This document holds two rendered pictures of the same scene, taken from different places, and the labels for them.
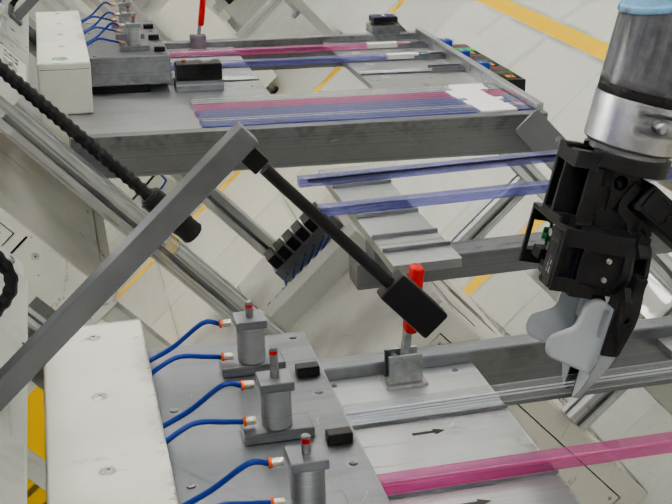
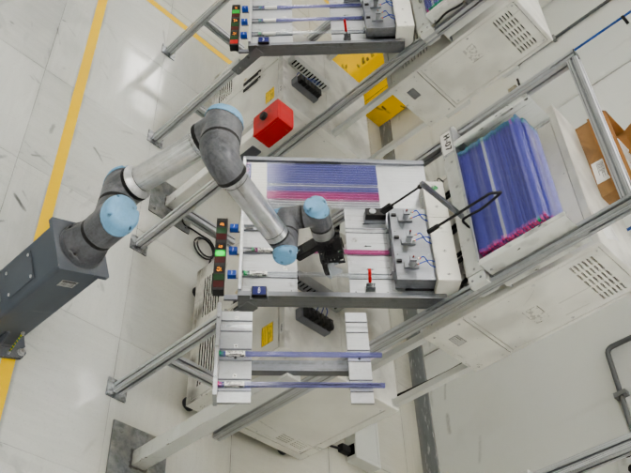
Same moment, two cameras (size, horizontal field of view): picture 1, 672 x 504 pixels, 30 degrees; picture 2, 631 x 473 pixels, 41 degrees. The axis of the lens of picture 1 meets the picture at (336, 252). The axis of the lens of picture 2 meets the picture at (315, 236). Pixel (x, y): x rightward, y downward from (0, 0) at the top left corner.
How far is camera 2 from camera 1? 3.33 m
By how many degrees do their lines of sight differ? 112
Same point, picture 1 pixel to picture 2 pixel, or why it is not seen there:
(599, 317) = not seen: hidden behind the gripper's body
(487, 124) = not seen: outside the picture
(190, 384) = (425, 263)
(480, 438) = (359, 265)
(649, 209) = not seen: hidden behind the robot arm
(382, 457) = (382, 263)
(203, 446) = (423, 241)
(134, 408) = (437, 245)
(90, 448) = (444, 235)
